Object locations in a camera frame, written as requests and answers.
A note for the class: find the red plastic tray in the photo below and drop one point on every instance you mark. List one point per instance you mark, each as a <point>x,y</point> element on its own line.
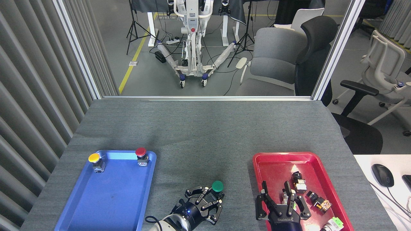
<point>273,170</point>

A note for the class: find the black computer mouse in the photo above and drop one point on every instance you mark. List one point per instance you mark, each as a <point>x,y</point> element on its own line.
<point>382,175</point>

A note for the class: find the silver switch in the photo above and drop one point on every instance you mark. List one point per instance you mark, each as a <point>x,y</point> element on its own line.
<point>284,197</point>

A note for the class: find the black tripod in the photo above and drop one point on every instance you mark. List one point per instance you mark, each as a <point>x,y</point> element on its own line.
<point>134,29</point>
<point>245,38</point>

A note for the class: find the green and white switch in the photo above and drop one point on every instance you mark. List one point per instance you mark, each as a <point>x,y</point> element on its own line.
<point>335,222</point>

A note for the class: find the black keyboard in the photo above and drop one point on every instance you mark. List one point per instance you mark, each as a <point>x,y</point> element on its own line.
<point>407,183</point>

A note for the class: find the white side table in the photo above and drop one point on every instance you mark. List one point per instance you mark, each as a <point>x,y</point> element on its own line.
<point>366,163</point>

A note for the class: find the grey pleated curtain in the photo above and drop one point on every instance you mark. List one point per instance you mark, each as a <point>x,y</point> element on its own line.
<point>29,96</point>

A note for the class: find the black and amber switch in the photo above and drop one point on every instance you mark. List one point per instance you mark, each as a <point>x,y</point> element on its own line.
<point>321,202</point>

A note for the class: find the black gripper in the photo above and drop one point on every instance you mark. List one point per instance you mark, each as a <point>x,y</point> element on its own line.
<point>285,221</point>
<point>192,215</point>

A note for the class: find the white power strip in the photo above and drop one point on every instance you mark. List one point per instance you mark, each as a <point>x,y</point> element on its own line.
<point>172,41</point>

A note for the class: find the grey office chair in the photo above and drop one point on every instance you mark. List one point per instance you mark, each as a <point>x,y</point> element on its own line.
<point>273,64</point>

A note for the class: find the white stand on wheels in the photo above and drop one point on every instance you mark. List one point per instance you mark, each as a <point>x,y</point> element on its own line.
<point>192,35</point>

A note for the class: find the yellow push button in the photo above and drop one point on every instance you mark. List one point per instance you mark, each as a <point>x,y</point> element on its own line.
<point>94,158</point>

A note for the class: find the white plastic chair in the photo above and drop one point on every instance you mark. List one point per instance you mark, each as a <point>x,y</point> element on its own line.
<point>305,17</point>

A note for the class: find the green push button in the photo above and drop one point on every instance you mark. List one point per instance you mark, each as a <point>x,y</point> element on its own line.
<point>217,186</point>

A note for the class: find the black and white switch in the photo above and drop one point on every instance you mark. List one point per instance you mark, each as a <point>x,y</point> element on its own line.
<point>299,185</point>

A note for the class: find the silver floor socket plate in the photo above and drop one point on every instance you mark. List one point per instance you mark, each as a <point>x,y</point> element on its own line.
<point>133,63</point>

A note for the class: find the red push button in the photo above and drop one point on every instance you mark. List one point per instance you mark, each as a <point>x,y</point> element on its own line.
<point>140,151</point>

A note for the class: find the white mesh office chair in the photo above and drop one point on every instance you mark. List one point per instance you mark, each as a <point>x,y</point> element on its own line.
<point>385,70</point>

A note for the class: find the blue plastic tray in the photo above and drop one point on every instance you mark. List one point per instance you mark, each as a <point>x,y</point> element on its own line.
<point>109,199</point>

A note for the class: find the silver frame post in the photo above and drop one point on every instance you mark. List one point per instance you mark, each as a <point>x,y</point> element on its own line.
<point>77,48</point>
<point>337,48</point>

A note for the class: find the black office chair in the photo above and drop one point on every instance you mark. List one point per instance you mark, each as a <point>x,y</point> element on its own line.
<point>316,54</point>

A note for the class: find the white desk leg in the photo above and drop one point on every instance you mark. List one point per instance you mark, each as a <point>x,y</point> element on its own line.
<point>225,32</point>
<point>151,30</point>

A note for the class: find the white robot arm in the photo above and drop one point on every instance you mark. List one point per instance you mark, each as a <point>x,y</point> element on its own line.
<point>170,224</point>

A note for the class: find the silver frame rail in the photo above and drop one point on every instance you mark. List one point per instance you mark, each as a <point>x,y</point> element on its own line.
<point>208,98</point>

